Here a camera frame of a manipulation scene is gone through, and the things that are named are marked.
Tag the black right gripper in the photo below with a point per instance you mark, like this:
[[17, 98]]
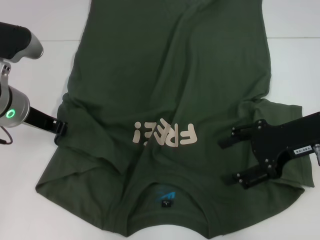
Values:
[[275, 142]]

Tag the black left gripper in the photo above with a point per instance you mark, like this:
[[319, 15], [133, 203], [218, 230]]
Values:
[[41, 121]]

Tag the dark green printed t-shirt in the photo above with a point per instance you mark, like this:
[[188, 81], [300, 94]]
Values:
[[162, 75]]

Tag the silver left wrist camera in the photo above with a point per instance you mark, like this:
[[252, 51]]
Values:
[[15, 40]]

